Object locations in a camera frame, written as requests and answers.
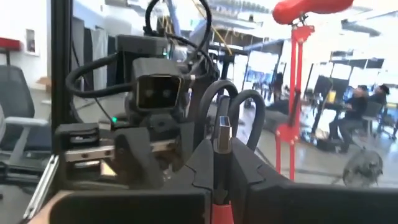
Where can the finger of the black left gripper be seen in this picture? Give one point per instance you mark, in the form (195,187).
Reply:
(185,146)
(136,158)

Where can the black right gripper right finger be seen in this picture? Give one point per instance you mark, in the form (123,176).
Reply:
(311,205)

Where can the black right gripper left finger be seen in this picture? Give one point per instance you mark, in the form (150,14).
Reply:
(140,208)

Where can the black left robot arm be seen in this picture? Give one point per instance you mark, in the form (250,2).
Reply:
(140,45)

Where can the black floor fan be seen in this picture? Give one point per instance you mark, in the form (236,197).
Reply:
(362,168)

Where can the cardboard box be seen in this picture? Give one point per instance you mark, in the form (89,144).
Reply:
(44,84)

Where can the orange plastic bin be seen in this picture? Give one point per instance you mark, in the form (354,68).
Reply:
(222,216)

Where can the grey office chair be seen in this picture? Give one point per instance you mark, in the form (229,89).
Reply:
(15,93)

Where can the person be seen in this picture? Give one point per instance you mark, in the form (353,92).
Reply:
(379,96)
(277,87)
(354,107)

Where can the red desk lamp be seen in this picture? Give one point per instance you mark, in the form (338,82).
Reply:
(311,7)

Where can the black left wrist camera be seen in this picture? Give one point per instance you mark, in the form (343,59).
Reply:
(158,90)

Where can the silver metal rail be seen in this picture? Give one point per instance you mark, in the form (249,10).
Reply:
(40,186)

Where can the framed wall notice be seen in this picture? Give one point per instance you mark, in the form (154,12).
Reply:
(32,42)

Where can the red wall box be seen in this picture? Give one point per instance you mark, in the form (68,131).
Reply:
(9,44)

